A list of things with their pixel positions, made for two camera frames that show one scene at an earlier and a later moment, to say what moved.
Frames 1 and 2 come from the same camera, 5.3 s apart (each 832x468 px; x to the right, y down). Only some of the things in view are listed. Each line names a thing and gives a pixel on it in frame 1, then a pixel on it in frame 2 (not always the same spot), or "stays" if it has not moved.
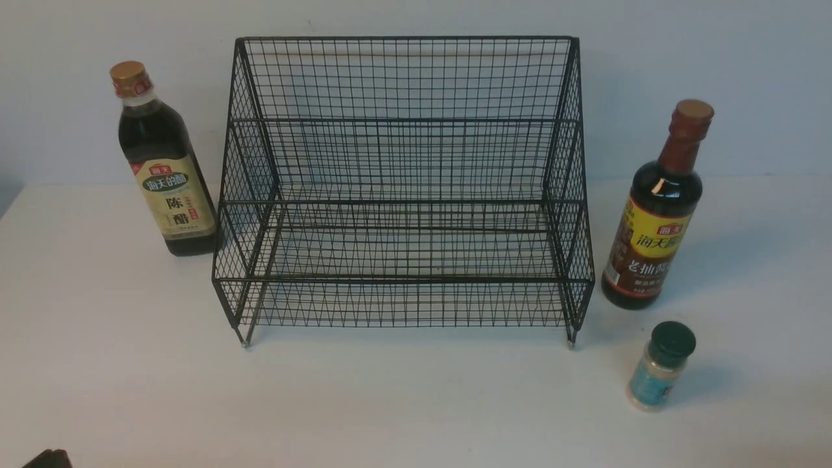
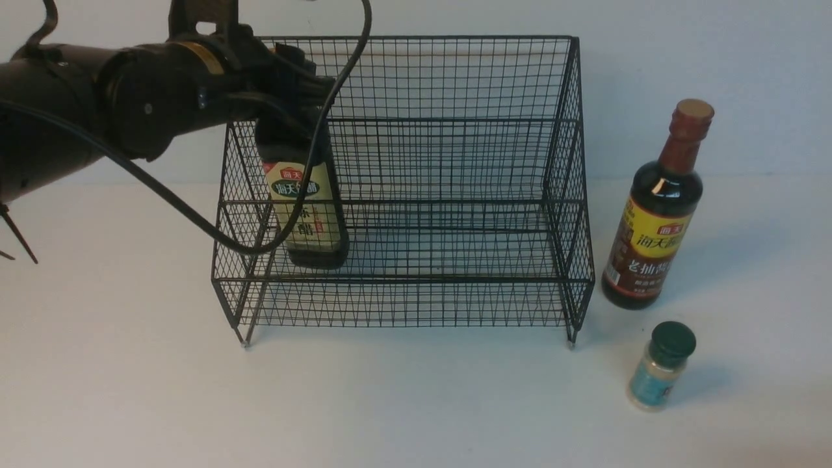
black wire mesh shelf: x=404 y=182 stays
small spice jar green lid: x=668 y=348 stays
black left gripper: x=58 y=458 → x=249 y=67
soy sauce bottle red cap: x=663 y=195 stays
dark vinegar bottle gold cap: x=155 y=136 → x=321 y=240
